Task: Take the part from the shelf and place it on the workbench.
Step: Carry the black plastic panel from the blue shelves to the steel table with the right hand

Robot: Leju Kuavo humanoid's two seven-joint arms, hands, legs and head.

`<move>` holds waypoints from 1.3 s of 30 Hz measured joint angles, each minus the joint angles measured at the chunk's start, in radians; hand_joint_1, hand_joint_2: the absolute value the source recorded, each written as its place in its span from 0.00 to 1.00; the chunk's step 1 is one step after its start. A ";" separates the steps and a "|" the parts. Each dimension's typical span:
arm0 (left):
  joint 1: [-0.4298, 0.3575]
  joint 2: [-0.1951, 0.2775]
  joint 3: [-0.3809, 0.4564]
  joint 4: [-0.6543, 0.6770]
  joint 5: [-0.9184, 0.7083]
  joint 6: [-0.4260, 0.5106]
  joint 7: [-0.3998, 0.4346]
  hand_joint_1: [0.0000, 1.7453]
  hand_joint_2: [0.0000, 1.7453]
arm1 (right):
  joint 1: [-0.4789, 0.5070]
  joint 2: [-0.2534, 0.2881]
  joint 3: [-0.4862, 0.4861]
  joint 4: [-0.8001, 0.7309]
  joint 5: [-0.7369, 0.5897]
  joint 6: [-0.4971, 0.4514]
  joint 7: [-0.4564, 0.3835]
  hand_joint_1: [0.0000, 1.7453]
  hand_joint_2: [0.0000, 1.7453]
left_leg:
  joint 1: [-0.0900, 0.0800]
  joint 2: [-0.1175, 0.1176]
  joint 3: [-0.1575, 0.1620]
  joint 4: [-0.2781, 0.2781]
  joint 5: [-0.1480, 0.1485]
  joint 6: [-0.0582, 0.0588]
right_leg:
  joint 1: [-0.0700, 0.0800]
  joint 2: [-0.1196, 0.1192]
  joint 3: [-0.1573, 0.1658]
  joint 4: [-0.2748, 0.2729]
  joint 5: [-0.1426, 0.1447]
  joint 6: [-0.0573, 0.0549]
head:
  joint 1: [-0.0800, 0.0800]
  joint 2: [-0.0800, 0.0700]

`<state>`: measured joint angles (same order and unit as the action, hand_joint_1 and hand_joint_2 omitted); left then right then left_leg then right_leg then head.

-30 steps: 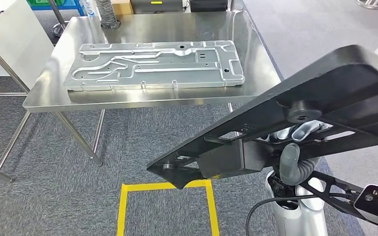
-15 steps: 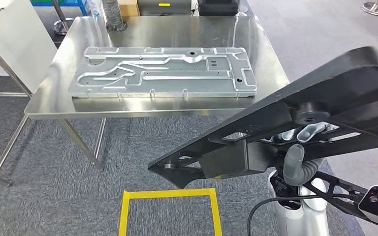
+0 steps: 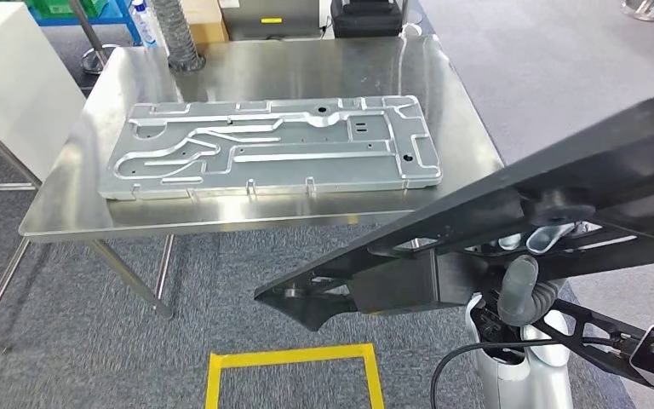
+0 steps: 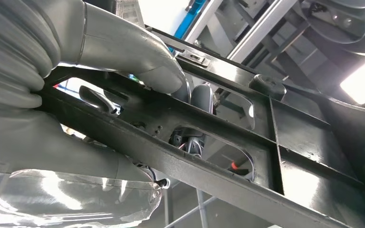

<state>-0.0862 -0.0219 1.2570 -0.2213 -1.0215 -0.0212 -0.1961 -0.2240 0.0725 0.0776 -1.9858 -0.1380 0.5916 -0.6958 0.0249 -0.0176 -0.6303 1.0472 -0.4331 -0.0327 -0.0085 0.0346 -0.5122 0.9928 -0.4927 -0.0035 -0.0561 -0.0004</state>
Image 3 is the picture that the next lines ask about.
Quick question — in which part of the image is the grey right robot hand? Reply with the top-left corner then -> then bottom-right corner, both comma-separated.
496,222 -> 577,327

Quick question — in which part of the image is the long black plastic car part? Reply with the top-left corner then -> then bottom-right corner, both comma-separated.
253,93 -> 654,332

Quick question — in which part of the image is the stainless steel workbench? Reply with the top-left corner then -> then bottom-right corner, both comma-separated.
18,34 -> 504,320

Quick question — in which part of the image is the large grooved aluminium plate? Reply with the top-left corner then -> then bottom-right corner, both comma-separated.
98,95 -> 444,201

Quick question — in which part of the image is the chrome stanchion base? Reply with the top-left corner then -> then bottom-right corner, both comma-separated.
621,0 -> 654,22

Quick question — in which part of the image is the black device case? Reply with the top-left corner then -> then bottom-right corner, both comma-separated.
330,0 -> 405,39

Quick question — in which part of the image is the yellow floor tape square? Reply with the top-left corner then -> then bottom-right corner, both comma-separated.
205,343 -> 386,409

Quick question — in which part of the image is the grey metal cabinet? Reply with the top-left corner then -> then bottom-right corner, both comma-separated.
220,0 -> 331,42

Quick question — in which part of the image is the brown cardboard box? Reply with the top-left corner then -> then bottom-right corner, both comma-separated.
180,0 -> 230,46

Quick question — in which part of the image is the clear plastic water bottle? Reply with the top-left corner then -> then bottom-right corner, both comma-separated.
130,0 -> 159,48

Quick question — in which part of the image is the blue rack with green crate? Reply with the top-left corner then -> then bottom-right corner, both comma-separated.
27,0 -> 143,46

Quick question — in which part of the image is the small stainless steel table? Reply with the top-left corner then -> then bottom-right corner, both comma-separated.
0,73 -> 43,355

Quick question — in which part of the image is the green plastic crate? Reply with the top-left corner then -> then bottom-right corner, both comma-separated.
25,0 -> 108,17

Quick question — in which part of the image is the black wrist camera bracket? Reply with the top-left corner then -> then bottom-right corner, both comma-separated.
532,299 -> 644,378

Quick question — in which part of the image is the chrome stanchion post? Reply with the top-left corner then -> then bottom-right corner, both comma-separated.
67,0 -> 120,76

